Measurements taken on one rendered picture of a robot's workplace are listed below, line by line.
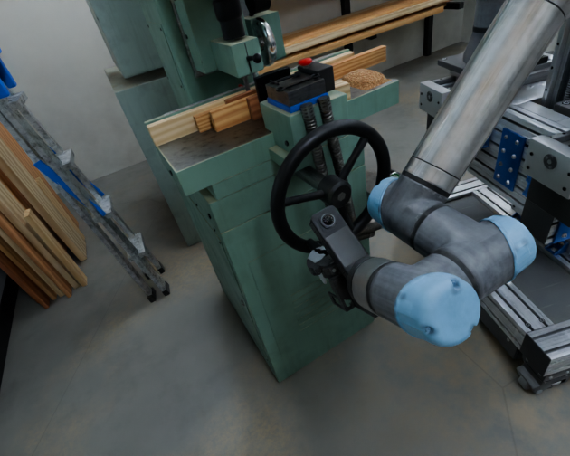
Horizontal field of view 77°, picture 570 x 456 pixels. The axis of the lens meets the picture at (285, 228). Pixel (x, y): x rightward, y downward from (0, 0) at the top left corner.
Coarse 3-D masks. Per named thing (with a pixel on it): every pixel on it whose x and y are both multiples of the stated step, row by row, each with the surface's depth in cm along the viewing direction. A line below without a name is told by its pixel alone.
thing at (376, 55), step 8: (376, 48) 101; (384, 48) 102; (352, 56) 100; (360, 56) 99; (368, 56) 100; (376, 56) 102; (384, 56) 103; (336, 64) 97; (344, 64) 98; (352, 64) 99; (360, 64) 100; (368, 64) 102; (336, 72) 98; (344, 72) 99; (336, 80) 99; (224, 104) 88; (208, 112) 86; (200, 120) 86; (208, 120) 87; (200, 128) 87; (208, 128) 88
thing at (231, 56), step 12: (252, 36) 80; (216, 48) 85; (228, 48) 78; (240, 48) 78; (252, 48) 80; (216, 60) 89; (228, 60) 82; (240, 60) 80; (228, 72) 85; (240, 72) 81; (252, 72) 82
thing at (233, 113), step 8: (248, 96) 87; (232, 104) 84; (240, 104) 85; (216, 112) 83; (224, 112) 84; (232, 112) 85; (240, 112) 86; (248, 112) 87; (216, 120) 84; (224, 120) 85; (232, 120) 86; (240, 120) 87; (216, 128) 85; (224, 128) 86
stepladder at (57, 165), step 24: (0, 72) 121; (0, 96) 112; (24, 96) 126; (0, 120) 115; (24, 120) 121; (24, 144) 121; (48, 168) 127; (72, 168) 144; (72, 192) 135; (96, 192) 153; (96, 216) 142; (120, 240) 151; (144, 264) 162; (144, 288) 169; (168, 288) 176
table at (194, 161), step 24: (360, 96) 86; (384, 96) 90; (168, 144) 85; (192, 144) 83; (216, 144) 80; (240, 144) 77; (264, 144) 80; (168, 168) 82; (192, 168) 74; (216, 168) 77; (240, 168) 79; (192, 192) 76
